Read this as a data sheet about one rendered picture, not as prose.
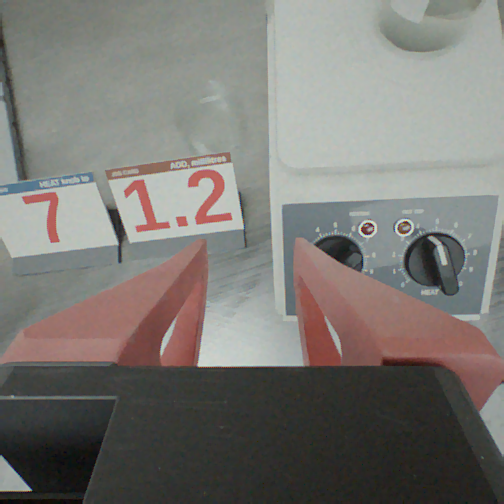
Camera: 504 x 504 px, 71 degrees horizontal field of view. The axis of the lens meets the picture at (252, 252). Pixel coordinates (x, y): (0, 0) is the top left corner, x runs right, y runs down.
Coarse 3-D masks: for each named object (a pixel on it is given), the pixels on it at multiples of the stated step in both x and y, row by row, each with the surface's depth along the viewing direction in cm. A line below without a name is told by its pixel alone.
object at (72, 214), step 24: (48, 192) 26; (72, 192) 26; (0, 216) 27; (24, 216) 27; (48, 216) 27; (72, 216) 27; (96, 216) 27; (24, 240) 28; (48, 240) 28; (72, 240) 28
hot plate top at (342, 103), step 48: (288, 0) 20; (336, 0) 20; (288, 48) 20; (336, 48) 19; (480, 48) 18; (288, 96) 19; (336, 96) 19; (384, 96) 18; (432, 96) 18; (480, 96) 18; (288, 144) 19; (336, 144) 18; (384, 144) 18; (432, 144) 18; (480, 144) 17
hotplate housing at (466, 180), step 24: (408, 168) 19; (432, 168) 19; (456, 168) 19; (480, 168) 19; (288, 192) 20; (312, 192) 20; (336, 192) 20; (360, 192) 20; (384, 192) 19; (408, 192) 19; (432, 192) 19; (456, 192) 19; (480, 192) 19
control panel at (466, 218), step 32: (288, 224) 21; (320, 224) 20; (352, 224) 20; (384, 224) 20; (416, 224) 20; (448, 224) 20; (480, 224) 19; (288, 256) 21; (384, 256) 21; (480, 256) 20; (288, 288) 22; (416, 288) 21; (480, 288) 21
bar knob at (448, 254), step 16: (416, 240) 20; (432, 240) 19; (448, 240) 20; (416, 256) 20; (432, 256) 19; (448, 256) 18; (464, 256) 20; (416, 272) 20; (432, 272) 20; (448, 272) 19; (448, 288) 19
